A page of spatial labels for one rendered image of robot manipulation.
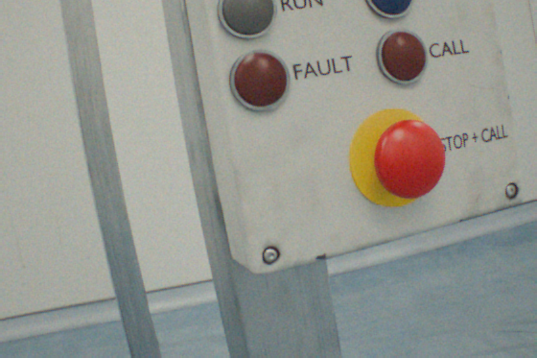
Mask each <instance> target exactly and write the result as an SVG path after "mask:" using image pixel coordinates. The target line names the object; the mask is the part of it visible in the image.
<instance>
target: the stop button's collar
mask: <svg viewBox="0 0 537 358"><path fill-rule="evenodd" d="M407 119H415V120H420V121H423V120H422V119H420V118H419V116H417V115H416V114H414V113H412V112H411V111H408V110H405V109H402V108H388V109H381V110H378V111H376V112H374V113H373V114H371V115H370V116H368V117H367V118H366V119H364V120H363V121H362V123H361V124H360V125H359V127H358V128H357V130H356V131H355V133H354V135H353V138H352V140H351V143H350V146H349V171H350V174H351V177H352V179H353V181H354V183H355V185H356V186H357V188H358V189H359V191H360V192H362V194H363V195H364V196H365V197H366V198H368V199H369V200H370V201H372V202H373V203H375V204H377V205H384V206H389V207H398V206H404V205H406V204H409V203H412V202H414V201H415V200H417V199H418V198H415V199H406V198H403V199H402V198H398V197H395V196H394V195H392V194H391V193H389V192H388V191H386V190H385V188H384V187H383V186H382V185H381V183H380V182H379V180H378V178H377V176H376V175H377V173H376V169H375V164H374V156H375V150H376V147H377V142H378V140H379V138H380V137H381V135H382V133H383V132H384V131H385V130H386V128H388V127H390V126H391V125H393V124H395V123H396V122H398V121H402V120H407ZM423 122H425V121H423ZM425 123H426V122H425ZM496 130H497V135H496V134H495V132H494V130H493V128H492V129H491V136H490V140H489V139H488V140H487V141H486V140H484V139H483V132H484V131H488V129H484V130H482V139H483V141H486V142H489V141H490V142H491V141H492V136H495V137H496V139H497V136H498V139H502V136H501V137H499V131H498V126H496ZM492 132H493V133H494V134H492ZM457 137H458V138H459V139H460V146H459V147H457V146H456V145H455V139H456V138H457ZM447 138H448V143H449V149H450V151H451V143H450V138H453V137H452V136H450V137H445V138H444V137H441V140H442V139H443V140H444V141H445V139H447ZM498 139H497V140H498ZM453 143H454V146H455V147H456V148H457V149H460V148H461V146H462V139H461V137H460V136H459V135H456V136H455V137H454V138H453Z"/></svg>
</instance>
